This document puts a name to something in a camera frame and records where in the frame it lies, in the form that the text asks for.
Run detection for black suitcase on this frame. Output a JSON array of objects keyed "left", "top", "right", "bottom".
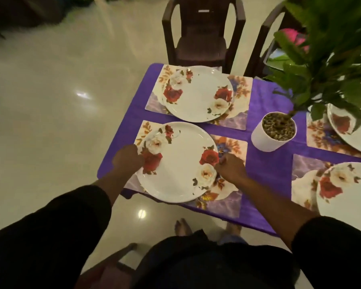
[{"left": 0, "top": 0, "right": 67, "bottom": 31}]

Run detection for person's right forearm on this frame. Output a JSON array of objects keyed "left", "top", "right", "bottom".
[{"left": 237, "top": 176, "right": 319, "bottom": 250}]

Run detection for person's left foot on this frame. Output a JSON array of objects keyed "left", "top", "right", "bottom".
[{"left": 174, "top": 218, "right": 193, "bottom": 237}]

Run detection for person's foot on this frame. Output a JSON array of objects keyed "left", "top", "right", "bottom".
[
  {"left": 174, "top": 218, "right": 193, "bottom": 237},
  {"left": 225, "top": 222, "right": 243, "bottom": 237}
]

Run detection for person's right hand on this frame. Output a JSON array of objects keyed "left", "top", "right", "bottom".
[{"left": 214, "top": 153, "right": 248, "bottom": 185}]

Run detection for floral print placemat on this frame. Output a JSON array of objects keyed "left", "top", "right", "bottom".
[
  {"left": 291, "top": 154, "right": 361, "bottom": 214},
  {"left": 124, "top": 119, "right": 249, "bottom": 220},
  {"left": 145, "top": 64, "right": 254, "bottom": 131},
  {"left": 306, "top": 105, "right": 361, "bottom": 161}
]

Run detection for green plant in white pot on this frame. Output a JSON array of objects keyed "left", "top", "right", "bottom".
[{"left": 251, "top": 0, "right": 361, "bottom": 153}]

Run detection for grey plastic tub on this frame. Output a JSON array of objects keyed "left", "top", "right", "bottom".
[{"left": 260, "top": 39, "right": 292, "bottom": 77}]

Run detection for person's left hand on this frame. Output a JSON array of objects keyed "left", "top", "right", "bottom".
[{"left": 112, "top": 144, "right": 145, "bottom": 177}]

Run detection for person's right foot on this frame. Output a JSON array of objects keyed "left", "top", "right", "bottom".
[{"left": 225, "top": 222, "right": 243, "bottom": 237}]

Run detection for person's black shirt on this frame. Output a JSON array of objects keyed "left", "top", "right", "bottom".
[{"left": 0, "top": 185, "right": 361, "bottom": 289}]

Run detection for person's light blue trousers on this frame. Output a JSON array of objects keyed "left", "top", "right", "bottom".
[{"left": 216, "top": 234, "right": 249, "bottom": 246}]

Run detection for purple tablecloth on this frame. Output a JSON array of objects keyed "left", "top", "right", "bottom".
[{"left": 97, "top": 63, "right": 361, "bottom": 238}]

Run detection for green ribbed mat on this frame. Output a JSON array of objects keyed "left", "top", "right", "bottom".
[{"left": 269, "top": 49, "right": 292, "bottom": 69}]

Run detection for brown plastic armchair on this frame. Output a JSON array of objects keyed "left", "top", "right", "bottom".
[
  {"left": 243, "top": 0, "right": 307, "bottom": 79},
  {"left": 162, "top": 0, "right": 247, "bottom": 74},
  {"left": 73, "top": 243, "right": 139, "bottom": 289}
]

